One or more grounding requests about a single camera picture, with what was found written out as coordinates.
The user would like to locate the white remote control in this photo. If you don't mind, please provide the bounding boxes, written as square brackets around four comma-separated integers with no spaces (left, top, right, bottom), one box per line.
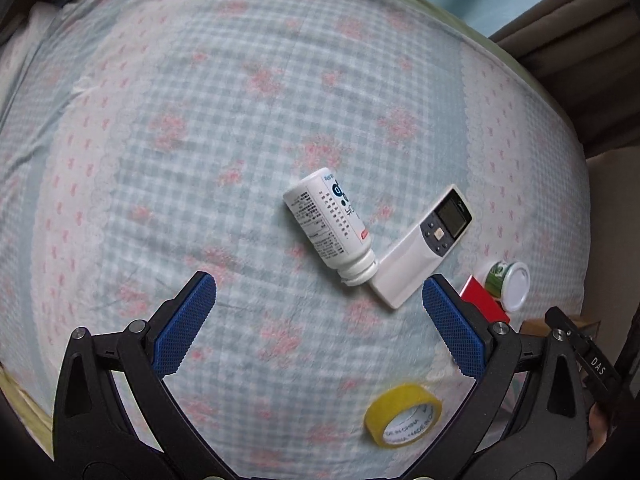
[369,184,473,309]

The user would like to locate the pink floral cardboard box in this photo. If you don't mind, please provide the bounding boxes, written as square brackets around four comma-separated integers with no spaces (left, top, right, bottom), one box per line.
[519,316,603,347]

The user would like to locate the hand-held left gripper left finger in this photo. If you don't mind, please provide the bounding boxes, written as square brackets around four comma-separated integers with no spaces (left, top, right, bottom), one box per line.
[52,271,236,480]

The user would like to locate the white pill bottle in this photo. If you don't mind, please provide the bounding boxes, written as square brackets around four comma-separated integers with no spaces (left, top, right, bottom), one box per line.
[283,167,379,287]

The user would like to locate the person's right hand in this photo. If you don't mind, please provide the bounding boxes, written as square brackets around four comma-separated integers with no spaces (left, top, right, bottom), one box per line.
[589,402,612,456]

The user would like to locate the checkered pillow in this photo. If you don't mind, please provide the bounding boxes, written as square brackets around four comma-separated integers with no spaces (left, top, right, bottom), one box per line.
[0,0,68,121]

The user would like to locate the yellow tape roll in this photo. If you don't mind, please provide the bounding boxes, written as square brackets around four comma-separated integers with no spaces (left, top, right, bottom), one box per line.
[363,383,444,448]

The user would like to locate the green mattress cover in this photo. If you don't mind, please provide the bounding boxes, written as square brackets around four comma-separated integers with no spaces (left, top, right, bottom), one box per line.
[0,0,561,458]

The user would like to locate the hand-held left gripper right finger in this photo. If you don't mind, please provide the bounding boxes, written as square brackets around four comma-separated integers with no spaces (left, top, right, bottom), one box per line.
[422,274,588,480]

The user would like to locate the red box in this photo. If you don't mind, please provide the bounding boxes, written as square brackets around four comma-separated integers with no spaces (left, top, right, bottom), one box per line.
[460,275,511,325]

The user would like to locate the small jar with white lid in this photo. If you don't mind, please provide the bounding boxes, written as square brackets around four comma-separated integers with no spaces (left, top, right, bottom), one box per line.
[483,260,531,311]

